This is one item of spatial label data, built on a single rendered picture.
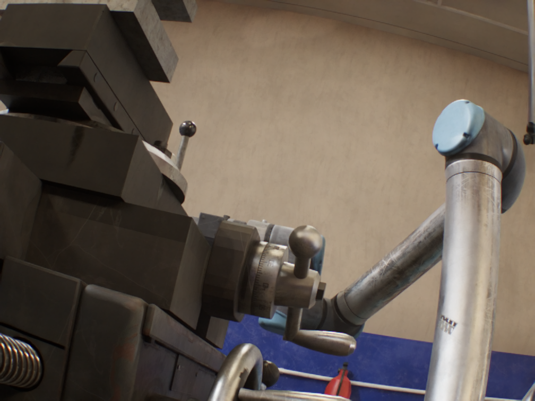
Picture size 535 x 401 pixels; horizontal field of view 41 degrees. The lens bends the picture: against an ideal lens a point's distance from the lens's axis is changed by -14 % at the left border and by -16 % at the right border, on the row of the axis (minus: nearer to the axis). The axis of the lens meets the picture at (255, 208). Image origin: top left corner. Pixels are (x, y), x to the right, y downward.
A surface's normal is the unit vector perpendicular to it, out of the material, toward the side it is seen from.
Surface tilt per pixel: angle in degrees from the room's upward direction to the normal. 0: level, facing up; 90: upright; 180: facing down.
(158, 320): 90
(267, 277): 94
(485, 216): 81
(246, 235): 63
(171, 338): 90
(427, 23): 180
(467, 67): 90
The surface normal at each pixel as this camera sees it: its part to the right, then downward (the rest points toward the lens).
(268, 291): -0.18, 0.11
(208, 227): -0.09, -0.27
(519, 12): -0.23, 0.94
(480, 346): 0.33, -0.32
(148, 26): 0.96, 0.19
